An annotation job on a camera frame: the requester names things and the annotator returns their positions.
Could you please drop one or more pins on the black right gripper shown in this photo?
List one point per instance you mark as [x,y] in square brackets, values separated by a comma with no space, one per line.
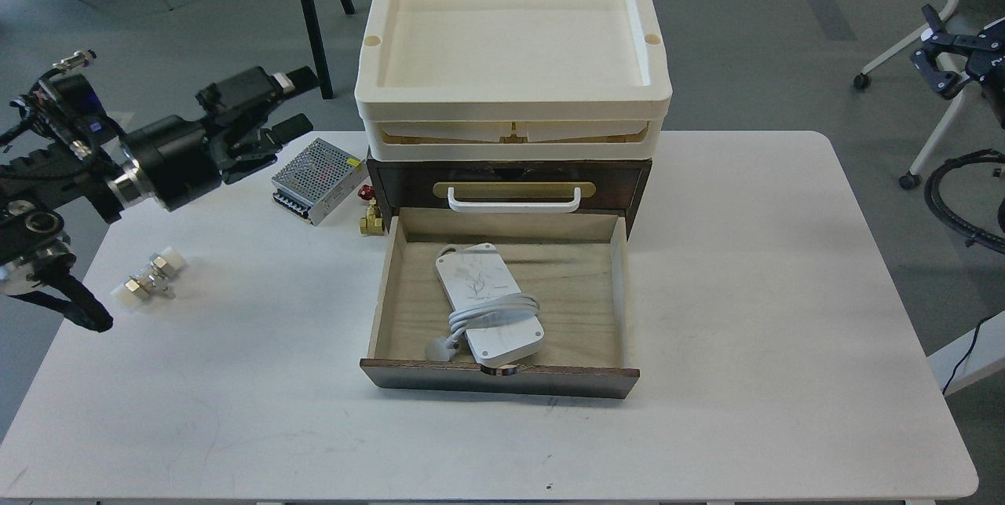
[985,60]

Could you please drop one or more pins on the white power adapter with cable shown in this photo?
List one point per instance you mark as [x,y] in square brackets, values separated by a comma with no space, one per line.
[498,321]

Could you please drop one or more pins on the wooden drawer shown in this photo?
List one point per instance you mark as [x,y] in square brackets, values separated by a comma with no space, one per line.
[576,269]

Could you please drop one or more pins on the cream plastic tray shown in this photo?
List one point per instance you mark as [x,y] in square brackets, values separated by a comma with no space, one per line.
[512,80]

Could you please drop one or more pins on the metal white pipe fitting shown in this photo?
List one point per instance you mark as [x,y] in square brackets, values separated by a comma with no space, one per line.
[153,281]

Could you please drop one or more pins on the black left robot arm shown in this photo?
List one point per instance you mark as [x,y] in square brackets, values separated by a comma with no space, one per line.
[90,156]

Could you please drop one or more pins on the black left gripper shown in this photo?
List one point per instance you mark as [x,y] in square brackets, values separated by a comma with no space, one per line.
[176,161]

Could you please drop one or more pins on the metal mesh power supply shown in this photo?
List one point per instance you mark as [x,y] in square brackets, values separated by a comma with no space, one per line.
[316,180]

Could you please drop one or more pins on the brass valve red handle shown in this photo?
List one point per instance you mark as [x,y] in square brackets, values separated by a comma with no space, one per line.
[372,223]

